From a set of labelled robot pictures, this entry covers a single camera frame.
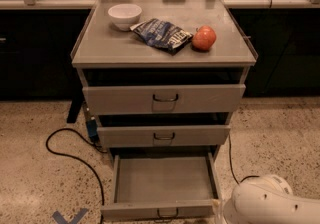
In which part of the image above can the grey bottom drawer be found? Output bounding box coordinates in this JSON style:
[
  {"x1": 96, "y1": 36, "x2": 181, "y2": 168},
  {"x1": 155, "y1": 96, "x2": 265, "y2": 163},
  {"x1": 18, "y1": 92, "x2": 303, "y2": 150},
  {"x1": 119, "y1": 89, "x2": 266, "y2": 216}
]
[{"x1": 101, "y1": 152, "x2": 220, "y2": 221}]

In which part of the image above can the white ceramic bowl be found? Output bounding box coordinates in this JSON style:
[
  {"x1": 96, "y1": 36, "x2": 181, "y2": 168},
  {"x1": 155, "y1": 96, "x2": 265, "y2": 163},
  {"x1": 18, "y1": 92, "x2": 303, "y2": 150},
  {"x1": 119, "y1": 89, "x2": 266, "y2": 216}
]
[{"x1": 108, "y1": 4, "x2": 142, "y2": 31}]

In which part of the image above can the grey drawer cabinet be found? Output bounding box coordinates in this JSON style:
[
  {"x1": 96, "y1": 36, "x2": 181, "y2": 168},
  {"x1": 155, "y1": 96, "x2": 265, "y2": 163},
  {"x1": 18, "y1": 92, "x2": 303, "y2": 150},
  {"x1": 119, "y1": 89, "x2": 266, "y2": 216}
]
[{"x1": 72, "y1": 0, "x2": 257, "y2": 159}]

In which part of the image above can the blue tape cross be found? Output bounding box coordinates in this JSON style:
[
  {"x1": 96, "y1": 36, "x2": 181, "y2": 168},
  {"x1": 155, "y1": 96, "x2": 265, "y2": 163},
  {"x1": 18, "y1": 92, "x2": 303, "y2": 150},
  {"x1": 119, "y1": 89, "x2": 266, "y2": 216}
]
[{"x1": 52, "y1": 208, "x2": 88, "y2": 224}]

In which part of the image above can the black cable left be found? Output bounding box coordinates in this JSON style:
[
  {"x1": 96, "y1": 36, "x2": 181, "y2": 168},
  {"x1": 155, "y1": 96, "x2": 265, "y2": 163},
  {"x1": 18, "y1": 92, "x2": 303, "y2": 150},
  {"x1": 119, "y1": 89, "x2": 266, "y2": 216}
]
[{"x1": 45, "y1": 127, "x2": 108, "y2": 224}]

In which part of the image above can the black cable right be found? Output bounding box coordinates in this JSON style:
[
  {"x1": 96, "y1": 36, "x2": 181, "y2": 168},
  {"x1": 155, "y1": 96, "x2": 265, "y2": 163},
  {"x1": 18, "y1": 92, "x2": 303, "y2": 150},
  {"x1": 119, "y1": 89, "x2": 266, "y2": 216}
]
[{"x1": 227, "y1": 134, "x2": 261, "y2": 185}]

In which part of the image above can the grey middle drawer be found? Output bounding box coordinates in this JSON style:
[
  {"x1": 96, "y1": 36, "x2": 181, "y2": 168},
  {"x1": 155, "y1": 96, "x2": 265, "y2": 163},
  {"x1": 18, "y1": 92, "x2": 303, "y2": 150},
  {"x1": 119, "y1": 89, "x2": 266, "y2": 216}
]
[{"x1": 97, "y1": 113, "x2": 230, "y2": 148}]

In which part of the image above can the dark counter cabinet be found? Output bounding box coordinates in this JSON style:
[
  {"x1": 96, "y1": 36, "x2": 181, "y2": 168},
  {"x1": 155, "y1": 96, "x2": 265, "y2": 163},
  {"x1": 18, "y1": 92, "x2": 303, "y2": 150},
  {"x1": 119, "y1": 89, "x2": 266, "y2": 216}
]
[{"x1": 0, "y1": 7, "x2": 320, "y2": 100}]

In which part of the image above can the grey top drawer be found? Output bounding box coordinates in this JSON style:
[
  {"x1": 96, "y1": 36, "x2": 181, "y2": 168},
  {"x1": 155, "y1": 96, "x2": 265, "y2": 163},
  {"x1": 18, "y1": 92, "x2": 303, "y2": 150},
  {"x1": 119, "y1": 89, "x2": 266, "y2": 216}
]
[{"x1": 83, "y1": 68, "x2": 245, "y2": 115}]

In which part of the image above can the blue power adapter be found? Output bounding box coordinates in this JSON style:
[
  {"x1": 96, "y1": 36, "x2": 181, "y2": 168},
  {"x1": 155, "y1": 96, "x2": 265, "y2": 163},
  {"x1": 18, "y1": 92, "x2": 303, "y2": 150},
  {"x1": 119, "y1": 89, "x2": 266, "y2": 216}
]
[{"x1": 86, "y1": 120, "x2": 99, "y2": 143}]

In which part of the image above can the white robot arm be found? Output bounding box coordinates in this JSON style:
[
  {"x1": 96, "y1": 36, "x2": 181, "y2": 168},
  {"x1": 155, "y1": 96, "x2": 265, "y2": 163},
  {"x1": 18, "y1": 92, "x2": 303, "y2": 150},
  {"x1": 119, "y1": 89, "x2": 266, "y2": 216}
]
[{"x1": 213, "y1": 174, "x2": 320, "y2": 224}]

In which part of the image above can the grey drawer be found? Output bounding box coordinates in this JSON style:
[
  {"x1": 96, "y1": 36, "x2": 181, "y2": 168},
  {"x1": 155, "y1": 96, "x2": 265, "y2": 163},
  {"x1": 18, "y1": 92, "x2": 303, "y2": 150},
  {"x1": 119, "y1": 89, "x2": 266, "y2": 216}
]
[
  {"x1": 83, "y1": 68, "x2": 245, "y2": 115},
  {"x1": 101, "y1": 152, "x2": 220, "y2": 221},
  {"x1": 97, "y1": 113, "x2": 230, "y2": 148}
]

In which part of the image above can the black cable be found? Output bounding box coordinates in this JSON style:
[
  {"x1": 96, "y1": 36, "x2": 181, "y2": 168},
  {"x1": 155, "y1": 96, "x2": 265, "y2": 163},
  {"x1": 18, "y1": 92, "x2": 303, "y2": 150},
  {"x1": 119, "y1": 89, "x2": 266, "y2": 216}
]
[
  {"x1": 45, "y1": 127, "x2": 108, "y2": 224},
  {"x1": 227, "y1": 134, "x2": 261, "y2": 185}
]

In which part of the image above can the red apple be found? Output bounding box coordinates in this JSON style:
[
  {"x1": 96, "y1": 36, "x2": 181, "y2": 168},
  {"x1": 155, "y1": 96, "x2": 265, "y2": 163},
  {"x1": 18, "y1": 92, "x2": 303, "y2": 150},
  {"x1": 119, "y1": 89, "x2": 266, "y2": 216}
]
[{"x1": 192, "y1": 25, "x2": 217, "y2": 51}]

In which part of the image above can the blue chip bag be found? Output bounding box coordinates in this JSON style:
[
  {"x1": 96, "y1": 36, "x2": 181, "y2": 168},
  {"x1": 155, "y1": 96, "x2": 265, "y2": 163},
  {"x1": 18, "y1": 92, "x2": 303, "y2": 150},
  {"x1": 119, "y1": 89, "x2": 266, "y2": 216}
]
[{"x1": 130, "y1": 18, "x2": 193, "y2": 55}]

